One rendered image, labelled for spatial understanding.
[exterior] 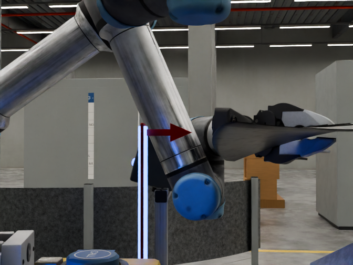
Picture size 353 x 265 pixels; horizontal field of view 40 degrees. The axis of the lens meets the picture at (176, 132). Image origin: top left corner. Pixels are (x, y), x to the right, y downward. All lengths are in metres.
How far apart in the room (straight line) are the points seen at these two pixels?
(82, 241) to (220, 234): 0.74
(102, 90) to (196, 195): 6.13
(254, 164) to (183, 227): 6.27
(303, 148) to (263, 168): 8.01
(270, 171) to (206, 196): 8.00
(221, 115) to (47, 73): 0.41
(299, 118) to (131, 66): 0.28
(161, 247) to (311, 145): 0.57
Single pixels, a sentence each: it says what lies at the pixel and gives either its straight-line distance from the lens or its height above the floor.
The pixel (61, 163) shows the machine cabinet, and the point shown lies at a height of 0.86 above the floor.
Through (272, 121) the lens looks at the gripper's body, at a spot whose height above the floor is 1.20.
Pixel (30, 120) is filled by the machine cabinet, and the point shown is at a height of 1.47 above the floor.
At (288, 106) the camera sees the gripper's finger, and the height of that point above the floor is 1.22.
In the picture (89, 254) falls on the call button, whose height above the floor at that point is 1.08.
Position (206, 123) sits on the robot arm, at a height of 1.20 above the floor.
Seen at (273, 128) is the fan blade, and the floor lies 1.18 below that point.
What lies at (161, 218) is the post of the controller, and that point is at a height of 0.99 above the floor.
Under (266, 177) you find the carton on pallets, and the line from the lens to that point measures 8.75.
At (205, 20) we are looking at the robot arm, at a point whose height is 1.31.
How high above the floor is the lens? 1.17
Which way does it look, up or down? 1 degrees up
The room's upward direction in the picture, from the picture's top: straight up
